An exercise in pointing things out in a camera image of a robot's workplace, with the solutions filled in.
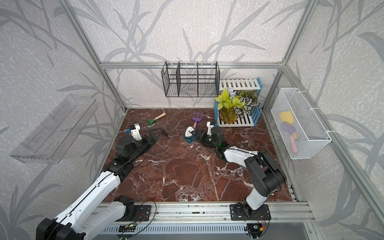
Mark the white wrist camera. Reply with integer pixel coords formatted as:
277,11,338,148
207,121,216,136
124,124,142,141

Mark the green rake wooden handle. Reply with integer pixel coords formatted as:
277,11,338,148
148,112,166,126

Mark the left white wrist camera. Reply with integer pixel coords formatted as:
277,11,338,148
124,124,142,141

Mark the purple pink garden trowel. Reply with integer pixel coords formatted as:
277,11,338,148
281,121,299,154

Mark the purple pink garden fork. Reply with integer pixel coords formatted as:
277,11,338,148
193,112,204,129

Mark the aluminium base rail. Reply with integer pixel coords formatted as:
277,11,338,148
92,200,316,224

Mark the white mesh wall basket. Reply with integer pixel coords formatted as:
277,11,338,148
271,88,332,160

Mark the clear acrylic wall shelf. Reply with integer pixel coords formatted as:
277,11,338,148
10,95,98,164

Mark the black wire wall basket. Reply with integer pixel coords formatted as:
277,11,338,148
161,62,221,98

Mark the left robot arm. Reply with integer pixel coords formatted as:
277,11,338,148
36,128,166,240

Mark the yellow sponge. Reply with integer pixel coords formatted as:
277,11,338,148
279,111,295,125

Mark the blue white slatted crate shelf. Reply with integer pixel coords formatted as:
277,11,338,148
214,78,263,127

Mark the teal alarm clock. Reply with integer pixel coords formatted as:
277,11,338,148
184,126,195,142

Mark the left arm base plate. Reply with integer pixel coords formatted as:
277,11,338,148
114,196,152,222

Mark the black base cable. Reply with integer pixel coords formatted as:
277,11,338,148
116,199,158,240

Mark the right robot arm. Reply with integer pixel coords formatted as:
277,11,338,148
184,126,287,211

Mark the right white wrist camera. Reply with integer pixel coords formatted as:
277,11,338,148
207,121,216,136

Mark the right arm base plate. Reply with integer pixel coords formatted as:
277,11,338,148
230,203,272,221

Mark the glass vase with plants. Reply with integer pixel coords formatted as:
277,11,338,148
215,88,260,124

